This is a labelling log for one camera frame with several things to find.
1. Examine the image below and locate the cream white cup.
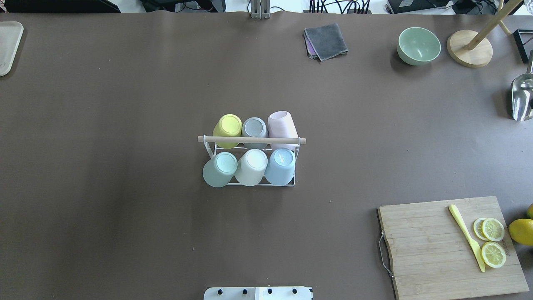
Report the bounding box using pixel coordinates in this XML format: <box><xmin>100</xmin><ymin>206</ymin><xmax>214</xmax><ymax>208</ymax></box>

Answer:
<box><xmin>235</xmin><ymin>149</ymin><xmax>268</xmax><ymax>186</ymax></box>

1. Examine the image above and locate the metal scoop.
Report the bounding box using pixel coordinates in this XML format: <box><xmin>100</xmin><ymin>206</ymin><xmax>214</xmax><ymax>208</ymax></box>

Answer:
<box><xmin>511</xmin><ymin>51</ymin><xmax>533</xmax><ymax>122</ymax></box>

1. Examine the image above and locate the black power box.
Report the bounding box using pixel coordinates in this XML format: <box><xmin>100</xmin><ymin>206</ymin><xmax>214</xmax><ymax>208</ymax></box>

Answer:
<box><xmin>385</xmin><ymin>0</ymin><xmax>452</xmax><ymax>14</ymax></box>

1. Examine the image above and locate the light blue cup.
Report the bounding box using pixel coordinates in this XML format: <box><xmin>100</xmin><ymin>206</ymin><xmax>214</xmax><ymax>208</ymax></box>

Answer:
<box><xmin>264</xmin><ymin>147</ymin><xmax>296</xmax><ymax>186</ymax></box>

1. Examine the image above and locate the pink cup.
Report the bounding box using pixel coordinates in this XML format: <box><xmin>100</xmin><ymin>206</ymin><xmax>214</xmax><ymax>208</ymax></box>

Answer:
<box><xmin>268</xmin><ymin>111</ymin><xmax>299</xmax><ymax>138</ymax></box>

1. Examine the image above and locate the long black bar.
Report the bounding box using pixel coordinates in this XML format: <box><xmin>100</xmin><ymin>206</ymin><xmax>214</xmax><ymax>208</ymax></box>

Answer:
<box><xmin>4</xmin><ymin>0</ymin><xmax>121</xmax><ymax>13</ymax></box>

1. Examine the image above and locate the aluminium frame post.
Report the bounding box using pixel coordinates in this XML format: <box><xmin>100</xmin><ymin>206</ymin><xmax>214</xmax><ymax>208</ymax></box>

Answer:
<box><xmin>250</xmin><ymin>0</ymin><xmax>271</xmax><ymax>19</ymax></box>

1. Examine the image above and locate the grey blue cup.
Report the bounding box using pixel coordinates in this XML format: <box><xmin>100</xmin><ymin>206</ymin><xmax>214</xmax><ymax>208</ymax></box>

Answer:
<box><xmin>242</xmin><ymin>117</ymin><xmax>269</xmax><ymax>150</ymax></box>

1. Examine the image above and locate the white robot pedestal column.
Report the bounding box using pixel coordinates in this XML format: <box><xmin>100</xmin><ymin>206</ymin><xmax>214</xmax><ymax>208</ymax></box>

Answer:
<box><xmin>203</xmin><ymin>285</ymin><xmax>314</xmax><ymax>300</ymax></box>

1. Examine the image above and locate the lemon slice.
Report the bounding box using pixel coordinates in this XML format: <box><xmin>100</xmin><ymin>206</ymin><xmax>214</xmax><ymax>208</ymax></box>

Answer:
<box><xmin>473</xmin><ymin>217</ymin><xmax>505</xmax><ymax>242</ymax></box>
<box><xmin>481</xmin><ymin>241</ymin><xmax>507</xmax><ymax>268</ymax></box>

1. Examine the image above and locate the yellow cup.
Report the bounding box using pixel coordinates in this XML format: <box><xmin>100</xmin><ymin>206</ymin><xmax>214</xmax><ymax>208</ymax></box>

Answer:
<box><xmin>212</xmin><ymin>114</ymin><xmax>242</xmax><ymax>137</ymax></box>

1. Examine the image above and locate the cream plastic tray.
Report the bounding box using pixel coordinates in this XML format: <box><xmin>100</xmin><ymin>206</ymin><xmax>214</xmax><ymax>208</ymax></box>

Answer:
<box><xmin>0</xmin><ymin>21</ymin><xmax>24</xmax><ymax>77</ymax></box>

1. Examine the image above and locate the grey folded cloth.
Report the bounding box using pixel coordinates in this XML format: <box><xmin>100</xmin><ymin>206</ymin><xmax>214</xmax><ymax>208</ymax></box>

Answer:
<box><xmin>304</xmin><ymin>23</ymin><xmax>349</xmax><ymax>61</ymax></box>

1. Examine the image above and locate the wooden mug tree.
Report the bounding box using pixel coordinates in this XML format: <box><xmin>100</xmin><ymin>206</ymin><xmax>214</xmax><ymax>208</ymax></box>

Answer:
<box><xmin>446</xmin><ymin>0</ymin><xmax>523</xmax><ymax>68</ymax></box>

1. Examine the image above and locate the yellow lemon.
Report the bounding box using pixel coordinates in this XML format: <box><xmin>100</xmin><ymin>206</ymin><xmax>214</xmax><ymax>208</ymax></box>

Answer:
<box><xmin>508</xmin><ymin>218</ymin><xmax>533</xmax><ymax>246</ymax></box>
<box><xmin>526</xmin><ymin>204</ymin><xmax>533</xmax><ymax>220</ymax></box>

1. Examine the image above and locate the mint green cup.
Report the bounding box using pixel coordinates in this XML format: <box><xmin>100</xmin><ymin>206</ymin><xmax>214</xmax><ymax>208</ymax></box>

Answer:
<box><xmin>202</xmin><ymin>152</ymin><xmax>238</xmax><ymax>188</ymax></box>

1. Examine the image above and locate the white cup holder rack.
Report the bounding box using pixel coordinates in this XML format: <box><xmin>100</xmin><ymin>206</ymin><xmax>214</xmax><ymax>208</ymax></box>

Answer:
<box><xmin>198</xmin><ymin>135</ymin><xmax>305</xmax><ymax>187</ymax></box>

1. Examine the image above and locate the glass rack black tray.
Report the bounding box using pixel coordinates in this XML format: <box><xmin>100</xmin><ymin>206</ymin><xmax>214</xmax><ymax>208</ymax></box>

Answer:
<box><xmin>512</xmin><ymin>29</ymin><xmax>533</xmax><ymax>64</ymax></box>

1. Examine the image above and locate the wooden cutting board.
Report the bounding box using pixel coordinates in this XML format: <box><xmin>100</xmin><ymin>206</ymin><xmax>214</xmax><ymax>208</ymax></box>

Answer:
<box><xmin>378</xmin><ymin>196</ymin><xmax>529</xmax><ymax>300</ymax></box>

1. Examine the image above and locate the green bowl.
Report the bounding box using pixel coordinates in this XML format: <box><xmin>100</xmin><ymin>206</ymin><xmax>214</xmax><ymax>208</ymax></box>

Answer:
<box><xmin>397</xmin><ymin>27</ymin><xmax>441</xmax><ymax>66</ymax></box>

